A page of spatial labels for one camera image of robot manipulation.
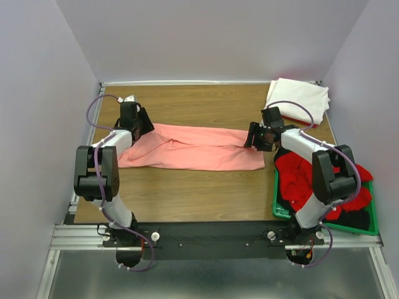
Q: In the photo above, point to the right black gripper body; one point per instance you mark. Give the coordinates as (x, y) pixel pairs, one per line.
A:
(264, 144)

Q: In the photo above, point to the pink t shirt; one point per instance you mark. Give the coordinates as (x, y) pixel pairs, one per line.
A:
(192, 148)

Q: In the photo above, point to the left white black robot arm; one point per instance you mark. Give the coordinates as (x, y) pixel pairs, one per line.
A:
(96, 177)

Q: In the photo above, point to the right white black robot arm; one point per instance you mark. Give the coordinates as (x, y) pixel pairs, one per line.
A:
(335, 177)

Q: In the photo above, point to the folded red t shirt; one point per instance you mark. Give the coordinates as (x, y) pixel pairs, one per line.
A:
(313, 125)

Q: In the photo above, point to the crumpled red t shirt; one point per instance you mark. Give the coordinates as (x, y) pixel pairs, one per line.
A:
(296, 180)

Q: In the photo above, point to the folded white t shirt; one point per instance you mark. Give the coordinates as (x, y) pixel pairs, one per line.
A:
(312, 97)

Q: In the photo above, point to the green plastic bin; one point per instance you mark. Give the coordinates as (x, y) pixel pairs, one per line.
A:
(368, 215)

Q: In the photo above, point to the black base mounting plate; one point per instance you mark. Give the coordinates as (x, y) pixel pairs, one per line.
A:
(211, 240)

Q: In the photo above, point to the black t shirt in bin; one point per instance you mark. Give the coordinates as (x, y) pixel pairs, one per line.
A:
(355, 219)

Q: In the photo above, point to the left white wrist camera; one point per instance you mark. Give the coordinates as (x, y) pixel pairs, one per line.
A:
(128, 99)

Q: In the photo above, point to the aluminium table frame rail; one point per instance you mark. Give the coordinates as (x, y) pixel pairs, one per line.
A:
(67, 235)

